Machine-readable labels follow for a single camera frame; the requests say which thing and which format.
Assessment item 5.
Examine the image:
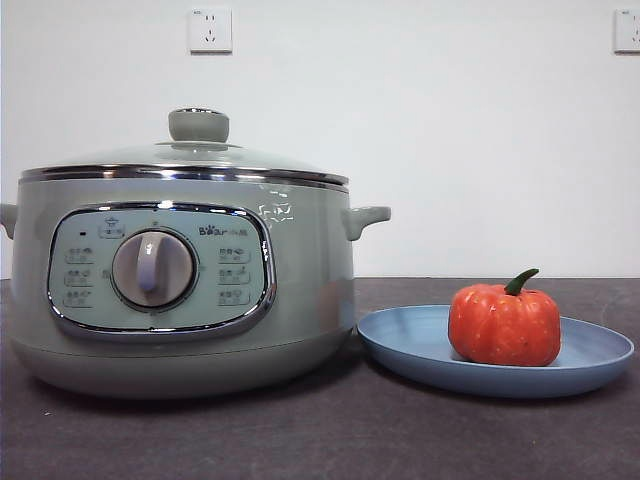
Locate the glass lid with green knob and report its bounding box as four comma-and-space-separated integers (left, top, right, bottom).
19, 107, 350, 189

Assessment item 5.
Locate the orange pumpkin with green stem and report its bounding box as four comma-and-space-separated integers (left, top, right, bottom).
448, 268, 562, 367

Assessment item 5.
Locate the pale green electric steamer pot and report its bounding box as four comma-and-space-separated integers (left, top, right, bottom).
0, 172, 392, 400

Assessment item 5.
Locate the blue round plate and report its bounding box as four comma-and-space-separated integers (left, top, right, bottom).
357, 304, 636, 399

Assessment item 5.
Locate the white wall socket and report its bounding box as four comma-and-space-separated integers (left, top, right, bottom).
188, 7, 234, 55
613, 8, 640, 54

